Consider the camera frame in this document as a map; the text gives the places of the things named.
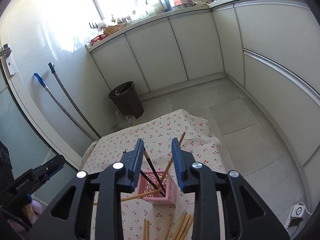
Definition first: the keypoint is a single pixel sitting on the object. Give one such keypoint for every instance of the plastic bag on floor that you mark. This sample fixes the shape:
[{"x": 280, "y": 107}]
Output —
[{"x": 124, "y": 121}]

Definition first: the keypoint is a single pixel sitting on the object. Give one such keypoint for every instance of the white kitchen cabinets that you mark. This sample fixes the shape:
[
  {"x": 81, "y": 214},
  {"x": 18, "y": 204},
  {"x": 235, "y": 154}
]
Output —
[{"x": 269, "y": 47}]

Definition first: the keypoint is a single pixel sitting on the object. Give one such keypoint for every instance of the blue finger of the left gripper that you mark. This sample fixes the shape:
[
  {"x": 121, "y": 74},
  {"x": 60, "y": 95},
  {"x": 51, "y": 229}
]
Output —
[{"x": 51, "y": 167}]

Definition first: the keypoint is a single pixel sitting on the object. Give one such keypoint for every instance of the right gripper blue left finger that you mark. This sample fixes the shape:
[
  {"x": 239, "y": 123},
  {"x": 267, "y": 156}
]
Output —
[{"x": 134, "y": 164}]

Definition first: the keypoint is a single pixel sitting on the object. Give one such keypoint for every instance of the pink perforated utensil holder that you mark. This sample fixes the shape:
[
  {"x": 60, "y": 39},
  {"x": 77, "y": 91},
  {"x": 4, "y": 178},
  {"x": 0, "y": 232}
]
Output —
[{"x": 158, "y": 198}]

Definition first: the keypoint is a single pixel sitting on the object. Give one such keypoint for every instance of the wicker basket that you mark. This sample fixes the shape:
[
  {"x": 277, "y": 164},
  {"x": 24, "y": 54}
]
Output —
[{"x": 114, "y": 28}]

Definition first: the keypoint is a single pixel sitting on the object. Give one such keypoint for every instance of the metal door handle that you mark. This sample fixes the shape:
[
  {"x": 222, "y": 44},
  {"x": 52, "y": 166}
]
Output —
[{"x": 6, "y": 53}]

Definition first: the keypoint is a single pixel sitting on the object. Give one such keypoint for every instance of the blue handled mop pole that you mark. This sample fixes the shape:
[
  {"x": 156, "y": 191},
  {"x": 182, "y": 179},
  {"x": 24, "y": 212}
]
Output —
[{"x": 43, "y": 84}]

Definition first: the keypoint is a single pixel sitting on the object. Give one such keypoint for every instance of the black chopstick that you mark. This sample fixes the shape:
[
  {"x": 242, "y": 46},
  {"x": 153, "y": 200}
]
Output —
[
  {"x": 148, "y": 180},
  {"x": 154, "y": 172}
]

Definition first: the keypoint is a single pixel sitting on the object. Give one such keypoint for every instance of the white power strip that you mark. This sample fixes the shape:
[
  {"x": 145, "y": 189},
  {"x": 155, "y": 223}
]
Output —
[{"x": 292, "y": 222}]

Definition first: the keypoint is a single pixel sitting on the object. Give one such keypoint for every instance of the left hand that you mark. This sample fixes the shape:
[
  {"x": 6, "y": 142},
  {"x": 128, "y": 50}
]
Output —
[{"x": 33, "y": 210}]

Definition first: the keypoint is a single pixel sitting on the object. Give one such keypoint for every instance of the dark brown trash bin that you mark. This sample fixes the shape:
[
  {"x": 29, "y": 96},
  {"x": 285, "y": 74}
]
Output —
[{"x": 126, "y": 99}]

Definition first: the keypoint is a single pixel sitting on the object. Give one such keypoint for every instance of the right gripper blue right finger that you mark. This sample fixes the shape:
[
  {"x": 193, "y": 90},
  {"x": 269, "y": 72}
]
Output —
[{"x": 179, "y": 164}]

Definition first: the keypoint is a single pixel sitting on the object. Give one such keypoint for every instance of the green handled mop pole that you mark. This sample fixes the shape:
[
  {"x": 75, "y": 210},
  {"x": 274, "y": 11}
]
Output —
[{"x": 75, "y": 106}]

